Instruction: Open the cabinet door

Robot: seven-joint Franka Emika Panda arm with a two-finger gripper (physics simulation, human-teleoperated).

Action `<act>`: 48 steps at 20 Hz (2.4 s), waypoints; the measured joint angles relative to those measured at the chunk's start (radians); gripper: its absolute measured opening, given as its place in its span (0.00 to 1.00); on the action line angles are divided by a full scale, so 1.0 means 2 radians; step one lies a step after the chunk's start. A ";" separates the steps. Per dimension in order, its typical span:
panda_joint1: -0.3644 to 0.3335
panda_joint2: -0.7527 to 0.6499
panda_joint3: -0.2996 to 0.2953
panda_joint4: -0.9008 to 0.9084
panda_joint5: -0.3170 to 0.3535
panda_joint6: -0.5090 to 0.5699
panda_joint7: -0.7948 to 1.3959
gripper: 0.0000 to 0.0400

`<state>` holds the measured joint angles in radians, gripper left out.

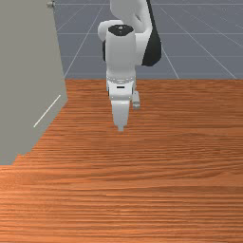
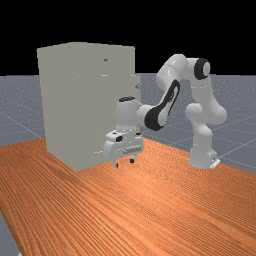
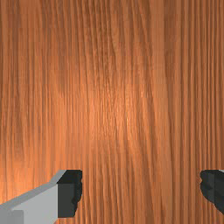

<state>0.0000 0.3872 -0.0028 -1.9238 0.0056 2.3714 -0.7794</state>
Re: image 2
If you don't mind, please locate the pale cabinet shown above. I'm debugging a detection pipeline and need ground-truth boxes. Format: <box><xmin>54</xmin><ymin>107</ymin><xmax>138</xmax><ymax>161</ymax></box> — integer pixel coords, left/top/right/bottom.
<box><xmin>36</xmin><ymin>41</ymin><xmax>142</xmax><ymax>173</ymax></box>

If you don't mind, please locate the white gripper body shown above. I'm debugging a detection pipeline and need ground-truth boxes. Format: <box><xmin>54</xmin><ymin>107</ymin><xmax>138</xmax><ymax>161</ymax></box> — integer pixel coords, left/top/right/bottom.
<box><xmin>103</xmin><ymin>129</ymin><xmax>145</xmax><ymax>164</ymax></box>

